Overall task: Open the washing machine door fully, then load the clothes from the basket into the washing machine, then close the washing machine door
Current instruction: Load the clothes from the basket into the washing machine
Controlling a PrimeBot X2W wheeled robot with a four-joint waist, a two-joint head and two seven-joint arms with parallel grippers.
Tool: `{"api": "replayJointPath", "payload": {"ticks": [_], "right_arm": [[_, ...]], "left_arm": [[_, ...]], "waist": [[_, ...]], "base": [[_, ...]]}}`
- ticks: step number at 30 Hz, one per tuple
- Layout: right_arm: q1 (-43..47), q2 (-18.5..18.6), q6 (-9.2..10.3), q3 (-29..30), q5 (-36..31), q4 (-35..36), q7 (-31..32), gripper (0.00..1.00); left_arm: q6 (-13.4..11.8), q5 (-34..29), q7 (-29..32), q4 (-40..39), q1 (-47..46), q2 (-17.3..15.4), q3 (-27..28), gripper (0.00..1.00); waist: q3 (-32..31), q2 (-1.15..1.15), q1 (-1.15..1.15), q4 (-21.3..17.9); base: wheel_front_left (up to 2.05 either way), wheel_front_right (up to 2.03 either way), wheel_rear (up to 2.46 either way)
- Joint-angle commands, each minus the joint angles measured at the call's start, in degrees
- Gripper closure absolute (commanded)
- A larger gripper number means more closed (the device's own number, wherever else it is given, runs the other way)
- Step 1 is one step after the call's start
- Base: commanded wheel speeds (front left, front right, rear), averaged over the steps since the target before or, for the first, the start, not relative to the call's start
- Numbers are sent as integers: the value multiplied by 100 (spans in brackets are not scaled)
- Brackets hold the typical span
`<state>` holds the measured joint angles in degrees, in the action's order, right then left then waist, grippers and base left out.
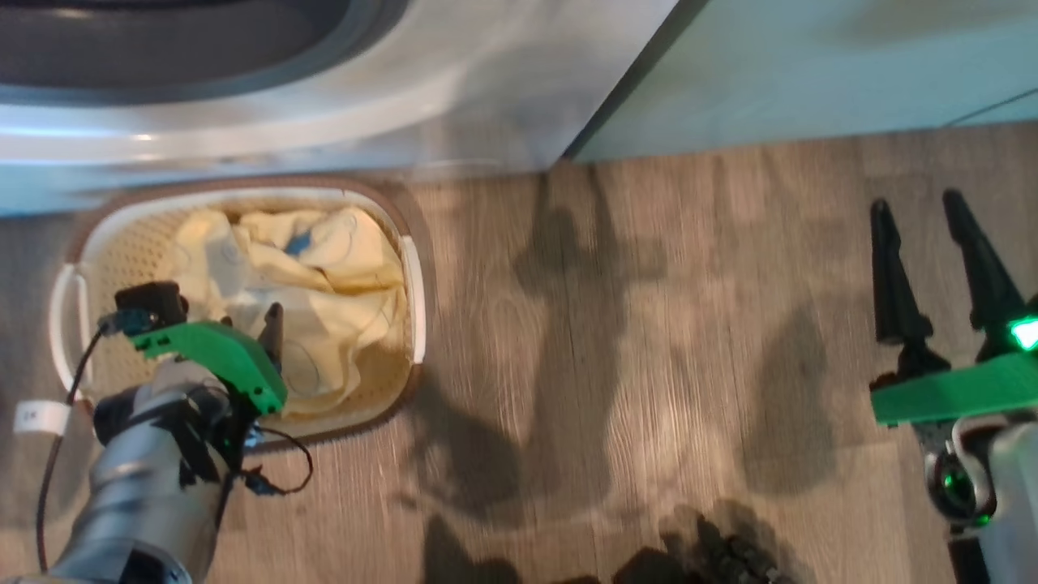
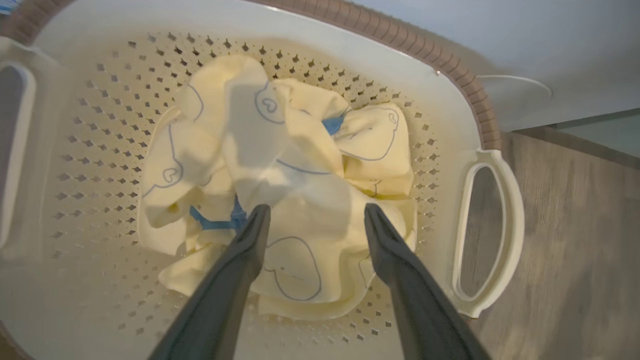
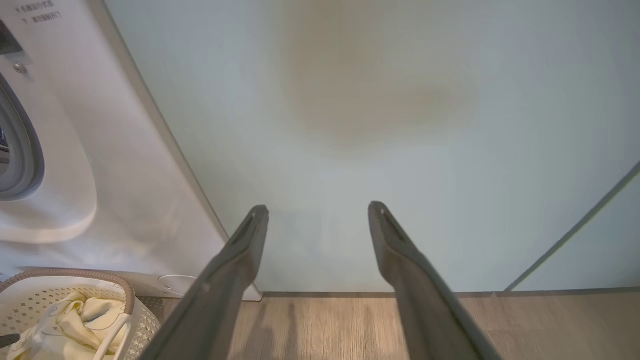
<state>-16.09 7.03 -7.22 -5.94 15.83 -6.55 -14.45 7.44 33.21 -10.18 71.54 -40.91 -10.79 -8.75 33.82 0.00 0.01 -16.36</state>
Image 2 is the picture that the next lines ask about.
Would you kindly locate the plain pale green cabinet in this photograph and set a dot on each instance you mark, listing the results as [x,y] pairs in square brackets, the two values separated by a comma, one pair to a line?
[610,135]

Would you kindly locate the cream perforated laundry basket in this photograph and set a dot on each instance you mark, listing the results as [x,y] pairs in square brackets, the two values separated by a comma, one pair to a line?
[100,150]

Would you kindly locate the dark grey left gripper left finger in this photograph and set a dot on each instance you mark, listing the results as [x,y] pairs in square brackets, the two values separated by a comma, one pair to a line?
[220,300]

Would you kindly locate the blue energy label sticker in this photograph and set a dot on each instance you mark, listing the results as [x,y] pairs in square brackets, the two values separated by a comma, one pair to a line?
[7,5]

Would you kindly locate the yellow printed cloth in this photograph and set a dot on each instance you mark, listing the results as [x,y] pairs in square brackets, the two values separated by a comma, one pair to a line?
[260,150]

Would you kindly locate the white washing machine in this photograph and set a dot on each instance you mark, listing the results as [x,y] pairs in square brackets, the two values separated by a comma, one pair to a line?
[550,40]

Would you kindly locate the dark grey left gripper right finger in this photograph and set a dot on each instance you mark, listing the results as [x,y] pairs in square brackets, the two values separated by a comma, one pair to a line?
[420,310]

